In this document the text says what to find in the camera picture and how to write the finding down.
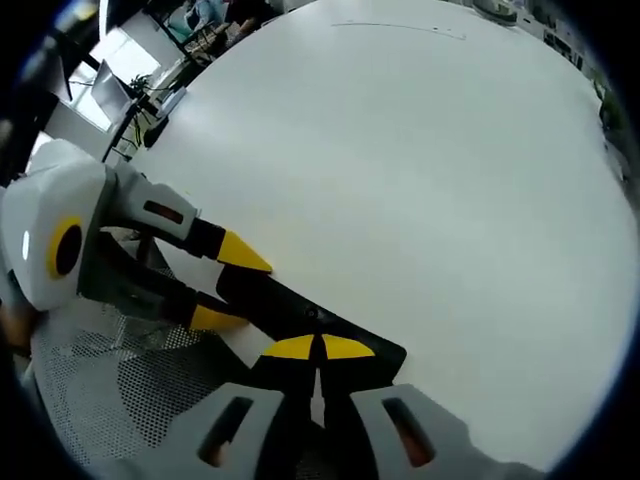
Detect computer monitor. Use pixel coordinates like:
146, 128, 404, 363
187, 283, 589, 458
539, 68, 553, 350
91, 58, 137, 132

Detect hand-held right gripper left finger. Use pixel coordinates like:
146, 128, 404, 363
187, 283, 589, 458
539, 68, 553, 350
99, 333, 326, 480

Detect black remote control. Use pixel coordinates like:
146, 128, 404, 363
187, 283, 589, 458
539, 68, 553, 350
215, 263, 408, 397

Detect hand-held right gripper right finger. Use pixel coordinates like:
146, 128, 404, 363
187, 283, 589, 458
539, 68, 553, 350
304, 334, 547, 480

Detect pale blue tissue pack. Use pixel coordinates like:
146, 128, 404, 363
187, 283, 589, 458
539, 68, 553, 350
153, 86, 190, 120

